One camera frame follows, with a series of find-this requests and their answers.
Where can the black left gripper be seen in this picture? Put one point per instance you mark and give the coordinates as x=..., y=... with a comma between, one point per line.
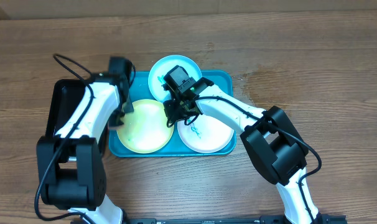
x=128, y=108

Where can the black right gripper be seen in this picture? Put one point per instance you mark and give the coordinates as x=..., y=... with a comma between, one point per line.
x=171, y=108

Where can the yellow plate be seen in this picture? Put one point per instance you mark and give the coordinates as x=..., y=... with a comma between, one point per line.
x=144, y=130

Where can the white plate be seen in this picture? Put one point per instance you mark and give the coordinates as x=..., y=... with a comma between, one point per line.
x=204, y=135

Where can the green and pink sponge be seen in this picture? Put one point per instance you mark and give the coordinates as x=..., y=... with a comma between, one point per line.
x=114, y=127

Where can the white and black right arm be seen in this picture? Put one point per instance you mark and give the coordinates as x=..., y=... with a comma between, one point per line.
x=272, y=143

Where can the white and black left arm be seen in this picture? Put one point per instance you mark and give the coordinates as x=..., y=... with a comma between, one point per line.
x=72, y=178

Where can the blue plastic tray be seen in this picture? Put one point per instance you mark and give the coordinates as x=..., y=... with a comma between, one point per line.
x=175, y=147

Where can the black rectangular tray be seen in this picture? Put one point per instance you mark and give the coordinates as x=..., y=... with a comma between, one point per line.
x=66, y=97

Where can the light blue plate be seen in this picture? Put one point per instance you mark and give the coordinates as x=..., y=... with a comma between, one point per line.
x=164, y=65

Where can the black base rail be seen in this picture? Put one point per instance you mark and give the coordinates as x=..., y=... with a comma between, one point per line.
x=265, y=219

